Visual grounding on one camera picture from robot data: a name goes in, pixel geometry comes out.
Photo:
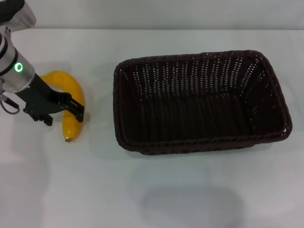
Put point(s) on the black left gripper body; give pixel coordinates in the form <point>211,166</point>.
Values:
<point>45,102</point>

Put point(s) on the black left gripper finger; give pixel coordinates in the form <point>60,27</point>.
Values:
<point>44,120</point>
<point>79,111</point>

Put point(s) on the dark brown woven basket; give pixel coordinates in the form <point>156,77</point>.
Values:
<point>194,114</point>

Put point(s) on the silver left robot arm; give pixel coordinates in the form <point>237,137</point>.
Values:
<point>16,69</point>

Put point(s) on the yellow banana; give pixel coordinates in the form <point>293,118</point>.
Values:
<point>73,83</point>

